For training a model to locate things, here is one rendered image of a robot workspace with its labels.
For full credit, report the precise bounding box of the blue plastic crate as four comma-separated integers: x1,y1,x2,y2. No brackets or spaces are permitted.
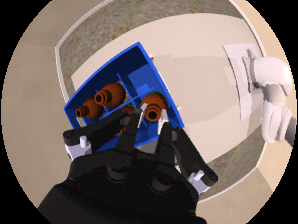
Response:
63,41,185,147

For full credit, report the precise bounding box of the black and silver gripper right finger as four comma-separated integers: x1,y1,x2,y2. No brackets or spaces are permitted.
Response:
151,109,218,196

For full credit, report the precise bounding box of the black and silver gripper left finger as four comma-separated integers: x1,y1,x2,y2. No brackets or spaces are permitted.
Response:
63,103,148,180

